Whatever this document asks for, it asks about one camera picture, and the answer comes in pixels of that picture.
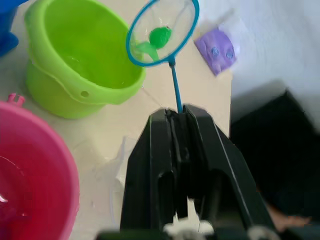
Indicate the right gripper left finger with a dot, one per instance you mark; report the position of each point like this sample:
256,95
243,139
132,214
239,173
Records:
150,162

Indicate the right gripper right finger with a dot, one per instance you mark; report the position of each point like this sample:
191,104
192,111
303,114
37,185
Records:
215,162

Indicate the blue fishing net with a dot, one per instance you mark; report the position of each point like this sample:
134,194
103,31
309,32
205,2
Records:
176,85

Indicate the green toy fish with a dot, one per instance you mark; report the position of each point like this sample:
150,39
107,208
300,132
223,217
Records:
160,36

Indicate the pink plastic bucket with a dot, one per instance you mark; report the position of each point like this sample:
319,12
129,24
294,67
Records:
50,155

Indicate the green plastic bucket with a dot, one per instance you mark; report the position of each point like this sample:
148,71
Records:
62,100

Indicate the blue plastic tub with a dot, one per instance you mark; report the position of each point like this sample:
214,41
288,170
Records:
7,30

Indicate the black bulky object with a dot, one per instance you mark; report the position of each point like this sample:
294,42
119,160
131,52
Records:
275,150

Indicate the purple tissue pack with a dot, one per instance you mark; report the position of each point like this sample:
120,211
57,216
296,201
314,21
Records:
217,55

